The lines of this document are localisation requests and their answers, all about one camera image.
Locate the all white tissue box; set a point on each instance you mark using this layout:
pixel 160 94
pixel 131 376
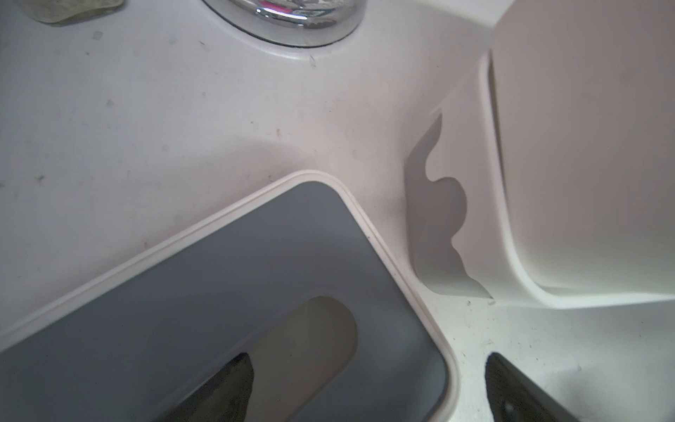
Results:
pixel 546 179

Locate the grey lid tissue box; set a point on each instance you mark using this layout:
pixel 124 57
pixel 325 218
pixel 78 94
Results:
pixel 134 342

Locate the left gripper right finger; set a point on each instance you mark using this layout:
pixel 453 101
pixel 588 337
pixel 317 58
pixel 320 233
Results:
pixel 513 396

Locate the chrome wire cup rack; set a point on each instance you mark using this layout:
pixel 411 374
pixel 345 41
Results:
pixel 304 24

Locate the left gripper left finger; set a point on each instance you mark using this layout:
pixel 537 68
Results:
pixel 224 397

